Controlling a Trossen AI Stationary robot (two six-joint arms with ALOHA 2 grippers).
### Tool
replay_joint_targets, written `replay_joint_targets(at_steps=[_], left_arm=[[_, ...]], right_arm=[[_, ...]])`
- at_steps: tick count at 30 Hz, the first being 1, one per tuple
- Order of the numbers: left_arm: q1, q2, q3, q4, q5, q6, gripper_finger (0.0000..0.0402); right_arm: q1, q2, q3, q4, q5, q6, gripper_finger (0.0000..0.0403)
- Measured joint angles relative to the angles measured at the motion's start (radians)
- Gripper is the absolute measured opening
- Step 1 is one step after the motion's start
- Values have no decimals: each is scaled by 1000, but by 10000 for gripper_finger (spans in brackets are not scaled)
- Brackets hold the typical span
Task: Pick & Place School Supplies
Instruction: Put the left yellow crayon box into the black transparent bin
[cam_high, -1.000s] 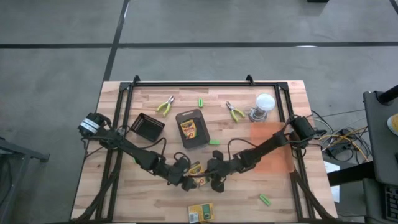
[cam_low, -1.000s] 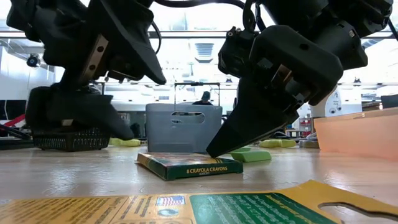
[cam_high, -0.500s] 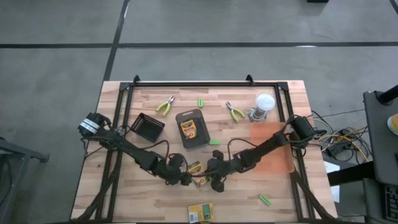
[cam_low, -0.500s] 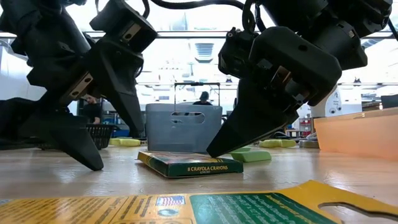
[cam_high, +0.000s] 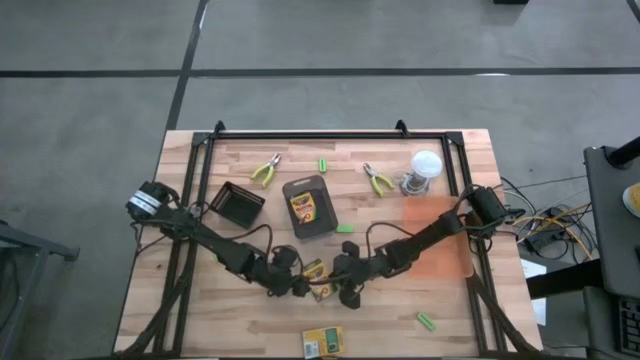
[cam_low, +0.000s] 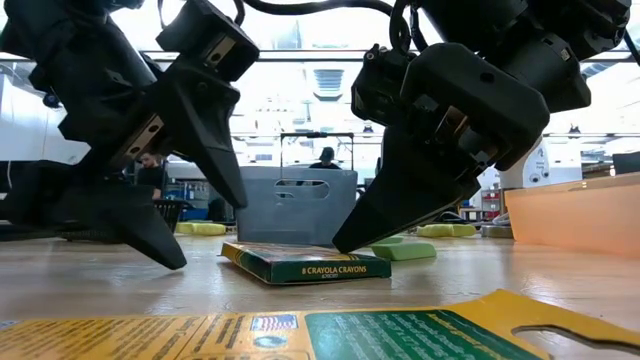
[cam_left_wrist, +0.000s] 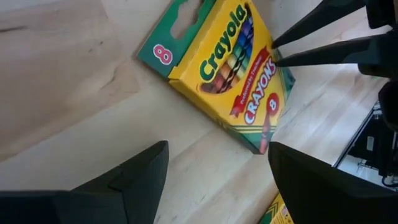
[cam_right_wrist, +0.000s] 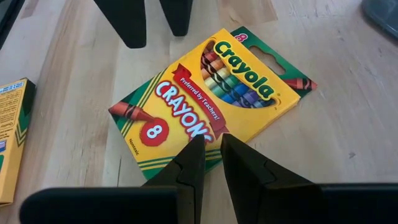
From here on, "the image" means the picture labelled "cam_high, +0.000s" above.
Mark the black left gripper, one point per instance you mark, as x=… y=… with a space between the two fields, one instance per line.
x=280 y=272

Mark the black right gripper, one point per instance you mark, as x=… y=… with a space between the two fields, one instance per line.
x=357 y=270

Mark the yellow Crayola crayon box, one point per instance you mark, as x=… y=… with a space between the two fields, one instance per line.
x=323 y=342
x=315 y=272
x=303 y=207

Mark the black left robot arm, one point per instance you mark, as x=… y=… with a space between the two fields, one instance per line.
x=220 y=245

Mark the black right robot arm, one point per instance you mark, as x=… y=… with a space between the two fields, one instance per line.
x=435 y=230

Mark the black plastic mesh basket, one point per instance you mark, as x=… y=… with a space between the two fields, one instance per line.
x=237 y=205

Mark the orange translucent plastic tray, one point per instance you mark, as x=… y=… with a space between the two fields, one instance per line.
x=447 y=265

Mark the clear jar with white lid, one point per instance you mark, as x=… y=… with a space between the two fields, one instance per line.
x=426 y=164

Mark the small black electronic device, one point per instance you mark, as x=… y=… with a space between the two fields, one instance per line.
x=516 y=214

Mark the white paper sheet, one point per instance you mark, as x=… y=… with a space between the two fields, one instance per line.
x=539 y=311
x=532 y=269

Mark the black power strip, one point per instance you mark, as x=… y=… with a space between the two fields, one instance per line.
x=545 y=241

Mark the black metal beam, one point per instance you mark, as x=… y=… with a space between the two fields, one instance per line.
x=565 y=280

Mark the dark grey desk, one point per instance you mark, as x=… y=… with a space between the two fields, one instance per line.
x=600 y=325

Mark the grey metal stand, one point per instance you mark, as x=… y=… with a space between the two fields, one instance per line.
x=35 y=243

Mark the grey metal side table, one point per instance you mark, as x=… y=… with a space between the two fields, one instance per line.
x=607 y=225

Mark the black computer keyboard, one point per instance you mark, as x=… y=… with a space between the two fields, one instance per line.
x=630 y=325

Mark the yellow tape roll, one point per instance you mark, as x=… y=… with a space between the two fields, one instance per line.
x=634 y=200

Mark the black floor object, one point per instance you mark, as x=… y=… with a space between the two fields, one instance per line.
x=510 y=1

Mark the black aluminium table frame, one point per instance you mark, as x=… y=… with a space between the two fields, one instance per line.
x=325 y=135

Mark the black round post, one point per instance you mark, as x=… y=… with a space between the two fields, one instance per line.
x=622 y=152

